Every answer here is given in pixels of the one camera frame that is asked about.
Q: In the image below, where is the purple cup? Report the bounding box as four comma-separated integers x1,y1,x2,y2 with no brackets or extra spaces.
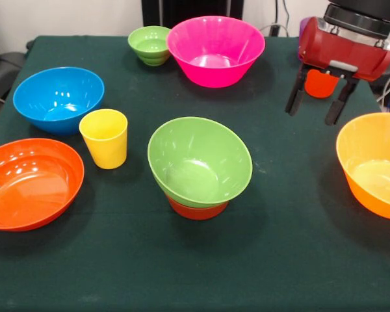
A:
296,17,313,62

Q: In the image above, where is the small orange bowl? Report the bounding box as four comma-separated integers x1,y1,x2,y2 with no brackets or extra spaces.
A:
165,194,229,221

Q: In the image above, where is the blue bowl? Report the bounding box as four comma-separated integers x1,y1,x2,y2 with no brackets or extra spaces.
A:
12,67,105,137

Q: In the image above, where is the dark grey chair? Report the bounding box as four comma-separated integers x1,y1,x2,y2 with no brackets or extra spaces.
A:
0,51,27,101

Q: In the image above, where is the large green bowl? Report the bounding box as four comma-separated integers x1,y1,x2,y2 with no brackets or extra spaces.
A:
147,116,254,209

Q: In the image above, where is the orange cup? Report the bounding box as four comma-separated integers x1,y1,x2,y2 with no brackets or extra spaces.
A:
304,70,341,99

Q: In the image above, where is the wide shallow orange bowl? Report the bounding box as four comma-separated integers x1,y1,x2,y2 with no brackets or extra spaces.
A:
0,138,85,233

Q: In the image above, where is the large pink bowl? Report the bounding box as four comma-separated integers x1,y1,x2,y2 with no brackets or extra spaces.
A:
166,15,267,89

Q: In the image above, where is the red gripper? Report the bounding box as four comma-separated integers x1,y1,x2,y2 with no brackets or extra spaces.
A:
285,16,390,126

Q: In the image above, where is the large yellow-orange bowl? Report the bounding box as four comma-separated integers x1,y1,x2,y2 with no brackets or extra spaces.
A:
336,112,390,221

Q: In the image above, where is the yellow cup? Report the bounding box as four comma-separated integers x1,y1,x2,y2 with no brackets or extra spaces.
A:
79,109,129,170

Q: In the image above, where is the dark green tablecloth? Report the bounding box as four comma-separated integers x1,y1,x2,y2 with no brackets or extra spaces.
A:
0,34,390,312

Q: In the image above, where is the small green ribbed bowl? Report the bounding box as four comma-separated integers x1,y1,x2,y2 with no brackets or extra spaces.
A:
127,25,172,67

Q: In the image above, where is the black hanging cable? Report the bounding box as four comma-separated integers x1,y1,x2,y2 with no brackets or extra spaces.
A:
281,0,292,37

